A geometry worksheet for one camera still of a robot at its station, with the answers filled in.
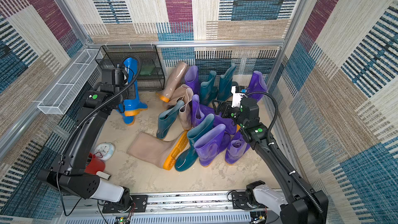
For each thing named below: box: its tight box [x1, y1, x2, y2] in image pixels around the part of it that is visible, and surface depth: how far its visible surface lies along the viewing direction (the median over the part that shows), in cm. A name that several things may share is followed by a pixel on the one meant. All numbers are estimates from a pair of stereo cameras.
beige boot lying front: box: [126, 130, 189, 171], surface depth 88 cm
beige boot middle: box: [165, 84, 194, 131], surface depth 89 cm
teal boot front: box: [174, 114, 216, 172], surface depth 83 cm
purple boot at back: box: [184, 65, 200, 96], surface depth 97 cm
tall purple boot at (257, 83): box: [246, 70, 268, 102], surface depth 91 cm
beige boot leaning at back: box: [155, 61, 188, 103], surface depth 99 cm
